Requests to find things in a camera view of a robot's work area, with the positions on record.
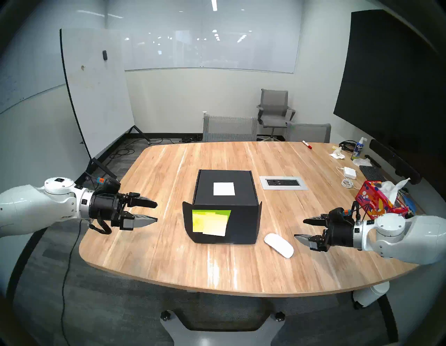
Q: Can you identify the black keyboard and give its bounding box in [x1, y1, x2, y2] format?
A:
[359, 165, 386, 182]

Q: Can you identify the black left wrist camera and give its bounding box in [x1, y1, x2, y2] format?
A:
[94, 177, 121, 194]

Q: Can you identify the whiteboard cleaner spray bottle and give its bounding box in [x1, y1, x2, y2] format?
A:
[351, 137, 368, 161]

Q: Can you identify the colourful red tissue box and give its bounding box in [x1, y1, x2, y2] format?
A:
[355, 180, 409, 218]

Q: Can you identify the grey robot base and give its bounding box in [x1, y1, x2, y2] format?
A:
[160, 310, 285, 346]

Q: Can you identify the white tissue in box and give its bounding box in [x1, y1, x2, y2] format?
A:
[378, 178, 411, 206]

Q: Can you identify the large black wall screen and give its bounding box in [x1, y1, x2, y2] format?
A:
[333, 10, 446, 145]

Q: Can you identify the black left wrist cable loop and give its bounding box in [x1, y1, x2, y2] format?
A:
[88, 218, 113, 235]

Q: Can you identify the mobile whiteboard on stand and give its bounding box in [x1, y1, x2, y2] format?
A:
[60, 29, 152, 182]

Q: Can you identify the white adapter cable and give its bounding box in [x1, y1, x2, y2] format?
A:
[336, 167, 359, 189]

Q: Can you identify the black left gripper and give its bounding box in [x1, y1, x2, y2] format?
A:
[90, 191, 158, 231]

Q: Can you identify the black video sound bar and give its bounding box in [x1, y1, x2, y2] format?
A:
[369, 139, 422, 185]

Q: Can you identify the white computer mouse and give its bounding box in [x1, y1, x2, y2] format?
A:
[264, 233, 295, 259]

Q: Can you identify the grey ribbed mesh chair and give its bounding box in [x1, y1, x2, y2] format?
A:
[203, 114, 258, 142]

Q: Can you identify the lime green sticky note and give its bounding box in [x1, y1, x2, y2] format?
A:
[192, 209, 232, 227]

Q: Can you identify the black cardboard box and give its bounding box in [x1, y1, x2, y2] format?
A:
[182, 170, 262, 244]

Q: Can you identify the glass wall board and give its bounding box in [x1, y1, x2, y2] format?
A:
[120, 28, 300, 74]

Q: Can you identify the wall whiteboard with writing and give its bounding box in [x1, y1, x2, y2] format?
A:
[0, 45, 66, 114]

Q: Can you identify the grey office chair with armrests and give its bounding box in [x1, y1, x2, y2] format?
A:
[257, 89, 296, 140]

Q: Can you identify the pale yellow sticky note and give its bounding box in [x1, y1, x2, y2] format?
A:
[213, 182, 236, 196]
[203, 215, 229, 236]

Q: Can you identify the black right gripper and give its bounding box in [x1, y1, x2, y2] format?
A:
[294, 215, 356, 252]

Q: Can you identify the grey table power outlet plate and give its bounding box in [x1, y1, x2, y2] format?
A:
[260, 176, 308, 190]

